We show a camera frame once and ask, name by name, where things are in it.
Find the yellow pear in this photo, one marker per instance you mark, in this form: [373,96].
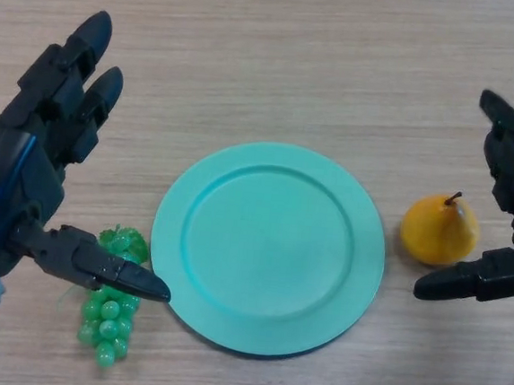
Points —
[435,233]

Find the green grape bunch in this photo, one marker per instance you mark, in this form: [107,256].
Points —
[108,323]

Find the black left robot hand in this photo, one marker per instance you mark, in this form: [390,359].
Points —
[20,167]

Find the green round plate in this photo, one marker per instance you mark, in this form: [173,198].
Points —
[270,252]

